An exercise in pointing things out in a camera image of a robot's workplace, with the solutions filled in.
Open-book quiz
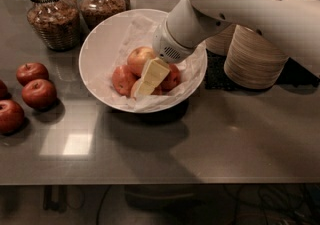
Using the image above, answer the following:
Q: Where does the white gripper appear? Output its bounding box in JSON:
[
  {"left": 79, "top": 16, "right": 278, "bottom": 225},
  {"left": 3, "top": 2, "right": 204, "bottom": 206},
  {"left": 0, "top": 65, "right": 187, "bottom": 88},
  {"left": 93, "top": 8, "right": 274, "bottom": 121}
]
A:
[{"left": 134, "top": 20, "right": 195, "bottom": 96}]

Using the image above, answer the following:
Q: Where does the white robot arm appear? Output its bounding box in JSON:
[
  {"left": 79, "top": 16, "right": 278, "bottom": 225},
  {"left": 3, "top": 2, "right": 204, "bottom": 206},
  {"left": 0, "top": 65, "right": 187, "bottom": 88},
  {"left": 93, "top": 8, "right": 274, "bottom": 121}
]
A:
[{"left": 134, "top": 0, "right": 320, "bottom": 96}]

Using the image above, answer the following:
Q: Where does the yellow-red top apple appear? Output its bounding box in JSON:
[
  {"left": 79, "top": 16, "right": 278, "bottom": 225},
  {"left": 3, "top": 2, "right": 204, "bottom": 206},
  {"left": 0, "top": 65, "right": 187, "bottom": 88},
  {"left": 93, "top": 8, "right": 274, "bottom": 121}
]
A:
[{"left": 127, "top": 46, "right": 155, "bottom": 77}]

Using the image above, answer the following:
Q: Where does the red right bowl apple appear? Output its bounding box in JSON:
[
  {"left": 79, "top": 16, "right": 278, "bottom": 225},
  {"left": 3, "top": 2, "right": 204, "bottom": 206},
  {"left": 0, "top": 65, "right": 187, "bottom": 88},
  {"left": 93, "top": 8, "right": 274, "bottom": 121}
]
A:
[{"left": 161, "top": 64, "right": 181, "bottom": 91}]

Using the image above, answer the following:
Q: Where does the red bowl apple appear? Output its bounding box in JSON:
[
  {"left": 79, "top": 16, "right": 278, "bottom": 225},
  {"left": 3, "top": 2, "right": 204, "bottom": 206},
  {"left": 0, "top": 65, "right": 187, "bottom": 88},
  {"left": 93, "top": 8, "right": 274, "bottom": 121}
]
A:
[
  {"left": 112, "top": 65, "right": 137, "bottom": 97},
  {"left": 161, "top": 64, "right": 181, "bottom": 91}
]

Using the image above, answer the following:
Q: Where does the yellow-red front bowl apple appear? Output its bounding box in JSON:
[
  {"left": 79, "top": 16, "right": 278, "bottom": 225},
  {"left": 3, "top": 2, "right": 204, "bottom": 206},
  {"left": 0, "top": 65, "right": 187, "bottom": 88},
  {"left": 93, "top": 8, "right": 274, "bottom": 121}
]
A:
[{"left": 130, "top": 79, "right": 162, "bottom": 98}]

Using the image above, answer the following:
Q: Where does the red left bowl apple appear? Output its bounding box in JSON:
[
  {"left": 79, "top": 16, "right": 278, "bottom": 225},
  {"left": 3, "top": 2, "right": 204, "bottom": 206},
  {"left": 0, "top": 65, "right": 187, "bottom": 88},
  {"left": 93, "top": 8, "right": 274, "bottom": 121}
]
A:
[{"left": 112, "top": 65, "right": 137, "bottom": 97}]

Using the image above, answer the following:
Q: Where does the white bowl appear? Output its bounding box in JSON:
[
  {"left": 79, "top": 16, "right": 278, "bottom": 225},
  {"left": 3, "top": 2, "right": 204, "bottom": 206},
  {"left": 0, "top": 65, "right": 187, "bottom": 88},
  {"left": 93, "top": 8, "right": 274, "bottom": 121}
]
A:
[{"left": 78, "top": 8, "right": 208, "bottom": 114}]

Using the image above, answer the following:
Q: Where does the paper bowl stack rear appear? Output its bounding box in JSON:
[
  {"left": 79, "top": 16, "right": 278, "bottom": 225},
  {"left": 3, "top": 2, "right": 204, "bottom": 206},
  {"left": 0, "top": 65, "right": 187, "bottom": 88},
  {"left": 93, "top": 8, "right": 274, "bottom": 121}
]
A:
[{"left": 205, "top": 24, "right": 236, "bottom": 56}]

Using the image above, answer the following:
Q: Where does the paper bowl stack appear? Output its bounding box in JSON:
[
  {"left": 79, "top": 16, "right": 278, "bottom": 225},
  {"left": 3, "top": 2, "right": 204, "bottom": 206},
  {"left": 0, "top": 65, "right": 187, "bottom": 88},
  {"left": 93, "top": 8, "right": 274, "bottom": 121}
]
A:
[
  {"left": 224, "top": 26, "right": 289, "bottom": 90},
  {"left": 205, "top": 24, "right": 236, "bottom": 56}
]

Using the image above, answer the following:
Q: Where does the paper bowl stack front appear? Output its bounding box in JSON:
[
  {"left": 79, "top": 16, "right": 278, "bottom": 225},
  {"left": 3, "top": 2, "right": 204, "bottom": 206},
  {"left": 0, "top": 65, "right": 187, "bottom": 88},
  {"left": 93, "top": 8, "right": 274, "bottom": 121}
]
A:
[{"left": 224, "top": 26, "right": 289, "bottom": 90}]

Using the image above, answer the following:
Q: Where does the red apple on table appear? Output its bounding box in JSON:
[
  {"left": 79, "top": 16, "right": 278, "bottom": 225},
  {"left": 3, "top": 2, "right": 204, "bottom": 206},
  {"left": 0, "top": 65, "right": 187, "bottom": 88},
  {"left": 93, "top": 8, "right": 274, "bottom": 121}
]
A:
[
  {"left": 0, "top": 100, "right": 25, "bottom": 134},
  {"left": 16, "top": 62, "right": 49, "bottom": 86},
  {"left": 22, "top": 79, "right": 57, "bottom": 110}
]

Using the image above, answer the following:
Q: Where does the white paper liner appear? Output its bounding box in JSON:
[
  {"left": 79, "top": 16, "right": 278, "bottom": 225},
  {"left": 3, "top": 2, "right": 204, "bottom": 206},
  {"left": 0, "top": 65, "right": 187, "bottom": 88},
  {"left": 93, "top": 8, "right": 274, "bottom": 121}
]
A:
[{"left": 96, "top": 13, "right": 206, "bottom": 113}]

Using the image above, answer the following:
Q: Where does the glass granola jar front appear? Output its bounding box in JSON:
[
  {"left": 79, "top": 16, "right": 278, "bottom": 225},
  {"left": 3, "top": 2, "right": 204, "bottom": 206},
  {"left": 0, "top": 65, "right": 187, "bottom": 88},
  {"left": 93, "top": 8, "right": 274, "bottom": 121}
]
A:
[{"left": 27, "top": 0, "right": 80, "bottom": 51}]

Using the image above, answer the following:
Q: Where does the black cable under table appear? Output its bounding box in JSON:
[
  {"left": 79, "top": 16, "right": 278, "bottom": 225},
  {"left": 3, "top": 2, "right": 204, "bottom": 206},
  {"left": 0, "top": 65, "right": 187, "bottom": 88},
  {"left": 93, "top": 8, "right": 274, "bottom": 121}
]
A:
[{"left": 95, "top": 184, "right": 113, "bottom": 225}]

